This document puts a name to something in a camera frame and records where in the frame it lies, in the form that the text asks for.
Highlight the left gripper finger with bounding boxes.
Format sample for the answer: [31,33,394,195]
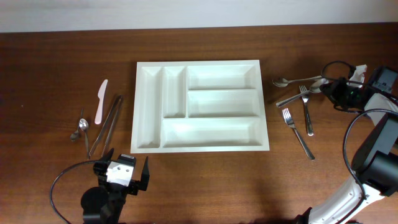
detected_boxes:
[99,148,114,162]
[139,157,150,191]

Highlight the steel tablespoon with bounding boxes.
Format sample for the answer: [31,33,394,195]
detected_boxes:
[272,76,322,88]
[275,78,328,108]

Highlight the steel fork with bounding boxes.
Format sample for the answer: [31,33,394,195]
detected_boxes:
[282,108,315,161]
[302,93,314,136]

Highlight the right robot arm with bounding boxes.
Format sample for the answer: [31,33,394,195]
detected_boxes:
[294,65,397,224]

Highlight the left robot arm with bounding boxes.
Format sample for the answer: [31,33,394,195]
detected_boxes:
[81,149,150,223]

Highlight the white plastic knife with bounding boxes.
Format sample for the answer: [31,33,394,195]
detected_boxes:
[95,79,108,125]

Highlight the small dark teaspoon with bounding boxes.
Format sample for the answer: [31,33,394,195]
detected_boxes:
[70,108,84,141]

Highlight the small shiny teaspoon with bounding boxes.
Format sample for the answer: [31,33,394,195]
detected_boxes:
[79,118,90,159]

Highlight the metal kitchen tongs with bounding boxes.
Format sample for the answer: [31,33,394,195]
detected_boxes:
[89,95,124,156]

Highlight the white plastic cutlery tray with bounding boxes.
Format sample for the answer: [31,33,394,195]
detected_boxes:
[131,60,270,154]

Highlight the right black cable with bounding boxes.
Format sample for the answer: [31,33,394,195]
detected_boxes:
[320,60,398,224]

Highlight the black cable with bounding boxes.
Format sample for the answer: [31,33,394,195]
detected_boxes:
[320,60,398,224]
[49,159,100,224]

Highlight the left black cable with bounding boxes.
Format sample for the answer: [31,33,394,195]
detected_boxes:
[49,159,100,224]

